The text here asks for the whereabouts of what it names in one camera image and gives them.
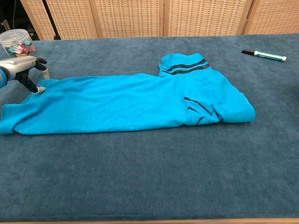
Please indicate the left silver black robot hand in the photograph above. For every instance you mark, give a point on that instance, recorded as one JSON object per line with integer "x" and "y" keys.
{"x": 21, "y": 65}

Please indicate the blue Carolina Panthers T-shirt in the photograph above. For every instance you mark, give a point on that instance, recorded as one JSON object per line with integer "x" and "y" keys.
{"x": 116, "y": 105}

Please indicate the clear jar of binder clips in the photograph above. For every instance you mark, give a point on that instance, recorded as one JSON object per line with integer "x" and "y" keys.
{"x": 16, "y": 44}

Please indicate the black tripod stand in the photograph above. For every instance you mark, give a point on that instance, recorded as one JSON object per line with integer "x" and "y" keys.
{"x": 49, "y": 16}

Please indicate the wicker folding screen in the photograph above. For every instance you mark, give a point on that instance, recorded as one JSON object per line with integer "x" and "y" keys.
{"x": 128, "y": 16}

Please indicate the blue carpet table cover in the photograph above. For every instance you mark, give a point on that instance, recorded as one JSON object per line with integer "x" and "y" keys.
{"x": 140, "y": 175}

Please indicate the white marker with black cap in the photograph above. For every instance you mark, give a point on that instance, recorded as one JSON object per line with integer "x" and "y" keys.
{"x": 266, "y": 56}

